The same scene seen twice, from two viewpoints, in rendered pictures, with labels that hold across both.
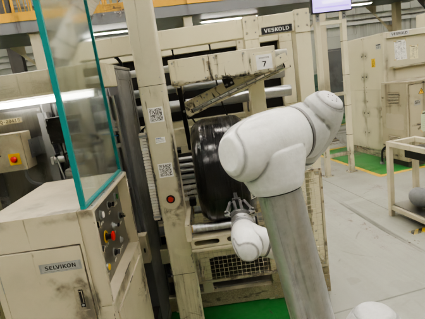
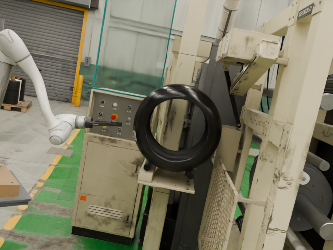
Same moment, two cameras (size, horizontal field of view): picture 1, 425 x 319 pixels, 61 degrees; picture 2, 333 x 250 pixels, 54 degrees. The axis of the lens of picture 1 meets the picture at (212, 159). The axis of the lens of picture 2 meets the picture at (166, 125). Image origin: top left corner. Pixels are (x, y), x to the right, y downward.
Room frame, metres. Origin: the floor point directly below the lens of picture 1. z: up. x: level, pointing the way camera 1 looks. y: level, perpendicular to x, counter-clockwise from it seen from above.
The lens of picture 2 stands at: (1.88, -2.16, 1.48)
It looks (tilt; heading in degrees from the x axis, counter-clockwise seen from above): 8 degrees down; 91
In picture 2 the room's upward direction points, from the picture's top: 11 degrees clockwise
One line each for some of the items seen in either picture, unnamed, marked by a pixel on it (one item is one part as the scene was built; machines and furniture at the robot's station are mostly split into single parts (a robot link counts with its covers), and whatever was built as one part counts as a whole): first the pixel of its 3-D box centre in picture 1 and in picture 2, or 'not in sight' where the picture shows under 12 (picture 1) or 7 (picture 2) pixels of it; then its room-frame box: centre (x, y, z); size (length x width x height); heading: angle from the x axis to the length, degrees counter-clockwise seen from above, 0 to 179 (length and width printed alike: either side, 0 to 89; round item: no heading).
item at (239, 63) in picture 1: (221, 66); (242, 51); (2.21, -0.13, 1.71); 0.61 x 0.25 x 0.15; 90
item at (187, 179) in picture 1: (182, 177); (225, 147); (2.29, 0.21, 1.05); 0.20 x 0.15 x 0.30; 90
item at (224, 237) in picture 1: (224, 235); (147, 169); (1.77, -0.01, 0.84); 0.36 x 0.09 x 0.06; 90
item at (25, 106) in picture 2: not in sight; (13, 92); (-2.21, 5.88, 0.38); 1.20 x 0.80 x 0.76; 108
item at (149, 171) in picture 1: (151, 176); not in sight; (1.86, 0.33, 1.19); 0.05 x 0.04 x 0.48; 0
